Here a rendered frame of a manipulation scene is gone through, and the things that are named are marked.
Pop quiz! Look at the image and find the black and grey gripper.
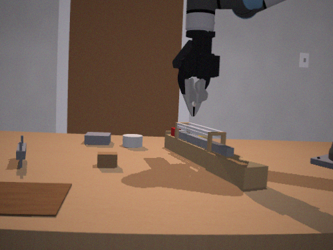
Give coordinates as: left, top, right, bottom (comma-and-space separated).
178, 30, 220, 117

